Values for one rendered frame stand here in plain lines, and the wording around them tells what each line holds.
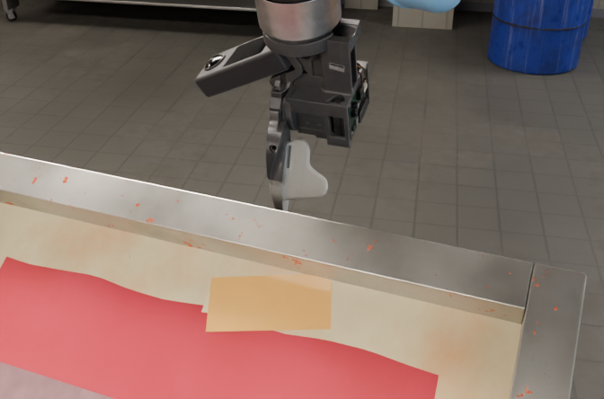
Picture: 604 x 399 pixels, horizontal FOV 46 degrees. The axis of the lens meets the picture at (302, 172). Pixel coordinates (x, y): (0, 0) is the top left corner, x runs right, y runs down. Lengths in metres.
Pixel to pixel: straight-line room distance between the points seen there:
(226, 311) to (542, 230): 2.99
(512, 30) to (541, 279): 4.76
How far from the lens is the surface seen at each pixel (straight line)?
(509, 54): 5.34
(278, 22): 0.62
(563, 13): 5.24
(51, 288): 0.69
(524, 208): 3.67
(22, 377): 0.67
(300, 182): 0.71
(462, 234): 3.41
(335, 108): 0.66
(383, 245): 0.57
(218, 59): 0.72
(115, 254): 0.67
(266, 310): 0.60
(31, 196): 0.70
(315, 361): 0.58
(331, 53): 0.64
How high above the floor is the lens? 1.88
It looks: 29 degrees down
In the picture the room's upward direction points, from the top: straight up
